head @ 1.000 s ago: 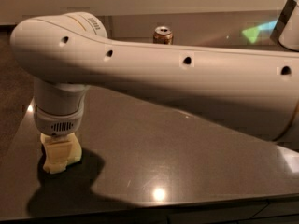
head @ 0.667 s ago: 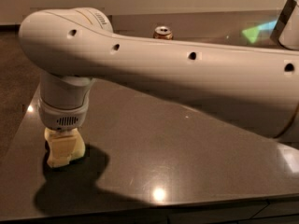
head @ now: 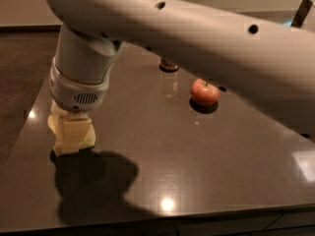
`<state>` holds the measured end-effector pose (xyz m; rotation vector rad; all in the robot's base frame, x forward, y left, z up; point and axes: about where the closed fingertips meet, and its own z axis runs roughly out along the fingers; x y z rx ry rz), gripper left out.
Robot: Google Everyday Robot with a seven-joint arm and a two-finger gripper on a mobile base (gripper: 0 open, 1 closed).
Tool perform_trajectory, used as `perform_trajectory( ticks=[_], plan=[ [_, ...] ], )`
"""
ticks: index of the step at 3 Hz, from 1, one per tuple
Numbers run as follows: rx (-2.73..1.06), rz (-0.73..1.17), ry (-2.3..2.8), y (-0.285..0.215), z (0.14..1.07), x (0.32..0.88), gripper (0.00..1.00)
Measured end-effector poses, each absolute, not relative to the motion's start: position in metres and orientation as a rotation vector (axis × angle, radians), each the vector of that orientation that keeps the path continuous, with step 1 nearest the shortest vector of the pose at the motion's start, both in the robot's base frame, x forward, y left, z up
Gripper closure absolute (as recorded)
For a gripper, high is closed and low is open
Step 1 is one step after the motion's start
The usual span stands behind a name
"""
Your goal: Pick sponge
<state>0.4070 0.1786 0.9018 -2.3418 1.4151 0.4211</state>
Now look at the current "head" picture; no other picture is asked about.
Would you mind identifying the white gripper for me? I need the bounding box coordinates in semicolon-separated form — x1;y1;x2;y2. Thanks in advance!
48;57;110;157

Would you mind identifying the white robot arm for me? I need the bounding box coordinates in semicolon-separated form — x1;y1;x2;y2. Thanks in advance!
46;0;315;137

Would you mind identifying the orange soda can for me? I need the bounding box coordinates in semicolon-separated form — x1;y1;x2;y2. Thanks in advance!
159;58;178;72

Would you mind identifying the red apple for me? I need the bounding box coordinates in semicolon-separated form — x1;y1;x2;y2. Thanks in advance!
190;79;221;107

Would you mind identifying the dark object at table edge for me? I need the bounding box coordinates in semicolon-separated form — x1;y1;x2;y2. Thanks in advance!
291;0;313;29

